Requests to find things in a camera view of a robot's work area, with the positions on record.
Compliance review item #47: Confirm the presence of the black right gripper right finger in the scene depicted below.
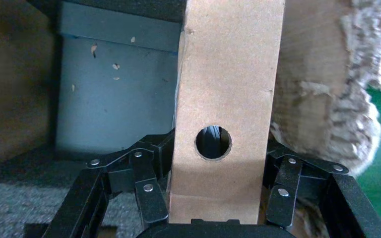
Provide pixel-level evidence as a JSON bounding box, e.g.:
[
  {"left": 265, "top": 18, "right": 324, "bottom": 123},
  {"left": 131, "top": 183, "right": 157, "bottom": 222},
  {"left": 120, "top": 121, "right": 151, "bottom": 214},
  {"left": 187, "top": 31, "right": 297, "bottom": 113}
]
[{"left": 263, "top": 141, "right": 381, "bottom": 238}]

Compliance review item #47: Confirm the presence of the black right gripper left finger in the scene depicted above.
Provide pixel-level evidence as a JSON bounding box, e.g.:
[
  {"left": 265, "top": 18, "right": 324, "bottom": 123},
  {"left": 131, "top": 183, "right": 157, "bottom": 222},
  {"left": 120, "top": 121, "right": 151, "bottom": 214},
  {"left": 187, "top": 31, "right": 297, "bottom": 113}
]
[{"left": 42, "top": 129, "right": 175, "bottom": 238}]

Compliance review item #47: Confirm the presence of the small brown cardboard box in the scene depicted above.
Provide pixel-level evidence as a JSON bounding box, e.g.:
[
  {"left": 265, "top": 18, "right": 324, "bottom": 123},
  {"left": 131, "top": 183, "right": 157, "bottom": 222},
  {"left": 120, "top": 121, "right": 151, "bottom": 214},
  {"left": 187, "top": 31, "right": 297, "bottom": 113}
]
[{"left": 167, "top": 0, "right": 286, "bottom": 226}]

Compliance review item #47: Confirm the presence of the large open torn carton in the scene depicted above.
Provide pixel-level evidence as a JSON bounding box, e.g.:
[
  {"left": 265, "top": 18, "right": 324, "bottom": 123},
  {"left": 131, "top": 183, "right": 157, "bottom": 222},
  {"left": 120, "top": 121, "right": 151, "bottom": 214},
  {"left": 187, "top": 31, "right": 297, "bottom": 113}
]
[{"left": 0, "top": 0, "right": 381, "bottom": 238}]

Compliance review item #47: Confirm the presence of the black foam insert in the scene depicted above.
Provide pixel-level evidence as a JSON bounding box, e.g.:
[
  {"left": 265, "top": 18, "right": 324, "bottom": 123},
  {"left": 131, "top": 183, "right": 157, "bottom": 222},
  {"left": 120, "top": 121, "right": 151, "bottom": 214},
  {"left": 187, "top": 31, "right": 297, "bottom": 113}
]
[{"left": 0, "top": 144, "right": 145, "bottom": 238}]

